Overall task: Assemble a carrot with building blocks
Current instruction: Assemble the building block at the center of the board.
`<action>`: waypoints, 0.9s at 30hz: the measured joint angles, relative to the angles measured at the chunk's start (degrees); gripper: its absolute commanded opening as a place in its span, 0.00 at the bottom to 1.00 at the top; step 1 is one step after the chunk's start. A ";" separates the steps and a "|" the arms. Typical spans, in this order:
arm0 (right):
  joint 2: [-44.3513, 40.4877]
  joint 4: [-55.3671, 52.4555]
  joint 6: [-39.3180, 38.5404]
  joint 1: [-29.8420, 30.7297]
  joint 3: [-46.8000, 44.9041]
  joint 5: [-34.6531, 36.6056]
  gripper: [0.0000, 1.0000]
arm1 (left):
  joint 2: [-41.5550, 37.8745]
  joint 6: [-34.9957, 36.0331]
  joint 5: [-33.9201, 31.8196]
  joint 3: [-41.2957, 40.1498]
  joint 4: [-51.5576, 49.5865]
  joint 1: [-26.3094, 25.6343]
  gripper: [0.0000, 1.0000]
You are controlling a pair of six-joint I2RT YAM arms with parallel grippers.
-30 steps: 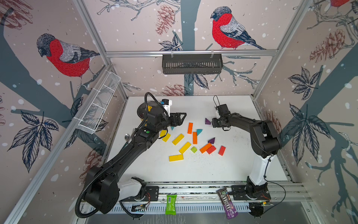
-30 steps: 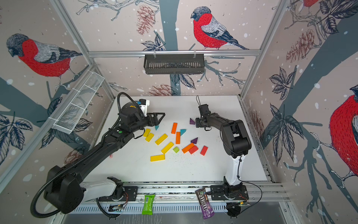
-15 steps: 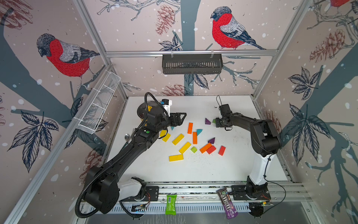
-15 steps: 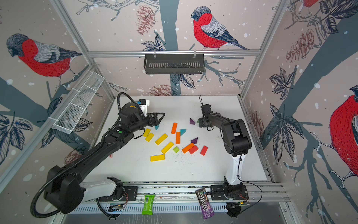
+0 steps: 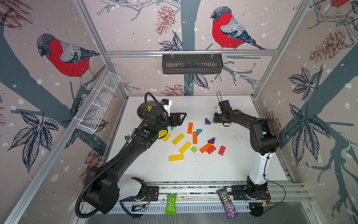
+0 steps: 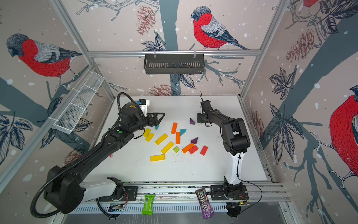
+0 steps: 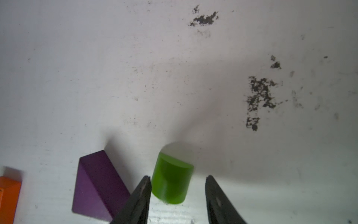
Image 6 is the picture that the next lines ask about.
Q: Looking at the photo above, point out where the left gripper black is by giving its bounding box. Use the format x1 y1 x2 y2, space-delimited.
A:
129 111 165 133

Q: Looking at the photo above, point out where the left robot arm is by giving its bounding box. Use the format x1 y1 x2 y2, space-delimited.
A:
30 92 166 218

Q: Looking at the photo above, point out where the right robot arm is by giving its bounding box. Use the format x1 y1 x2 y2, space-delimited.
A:
197 109 251 201

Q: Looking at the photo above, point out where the orange long block upper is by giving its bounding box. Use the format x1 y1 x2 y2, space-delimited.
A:
171 122 178 134

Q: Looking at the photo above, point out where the orange long block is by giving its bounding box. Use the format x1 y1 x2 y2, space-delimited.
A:
176 132 181 145
171 122 178 134

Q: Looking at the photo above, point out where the yellow block far left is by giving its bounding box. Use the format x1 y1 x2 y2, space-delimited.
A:
143 128 151 138

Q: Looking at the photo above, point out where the yellow block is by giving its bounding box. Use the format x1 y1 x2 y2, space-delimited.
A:
161 142 174 155
145 133 154 142
155 134 168 145
143 128 151 138
150 154 165 162

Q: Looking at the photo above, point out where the yellow block centre upper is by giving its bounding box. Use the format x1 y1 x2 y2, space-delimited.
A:
155 134 168 145

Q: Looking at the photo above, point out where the teal triangle block centre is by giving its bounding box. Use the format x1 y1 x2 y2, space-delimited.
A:
180 129 186 136

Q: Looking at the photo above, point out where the orange long block middle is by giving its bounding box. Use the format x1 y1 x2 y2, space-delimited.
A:
176 132 181 145

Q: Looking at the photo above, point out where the red block right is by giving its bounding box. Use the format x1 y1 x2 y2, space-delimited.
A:
200 146 208 156

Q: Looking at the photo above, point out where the red block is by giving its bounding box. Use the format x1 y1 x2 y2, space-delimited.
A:
189 145 198 155
200 146 208 156

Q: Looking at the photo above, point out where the yellow block centre lower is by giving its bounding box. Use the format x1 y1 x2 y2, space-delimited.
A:
161 142 174 155

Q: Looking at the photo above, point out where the red block left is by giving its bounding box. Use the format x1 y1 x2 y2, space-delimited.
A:
189 145 198 155

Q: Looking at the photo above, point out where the yellow block bottom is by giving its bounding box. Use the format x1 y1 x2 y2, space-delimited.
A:
150 154 165 162

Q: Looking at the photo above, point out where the purple candy packet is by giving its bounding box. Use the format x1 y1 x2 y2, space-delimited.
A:
195 188 214 219

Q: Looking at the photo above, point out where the green snack packet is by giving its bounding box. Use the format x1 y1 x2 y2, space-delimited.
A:
142 194 155 215

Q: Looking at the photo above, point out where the black wire basket shelf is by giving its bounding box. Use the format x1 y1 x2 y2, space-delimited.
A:
144 54 205 75

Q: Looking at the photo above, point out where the white wire basket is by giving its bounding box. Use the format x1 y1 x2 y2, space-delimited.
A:
52 70 104 134

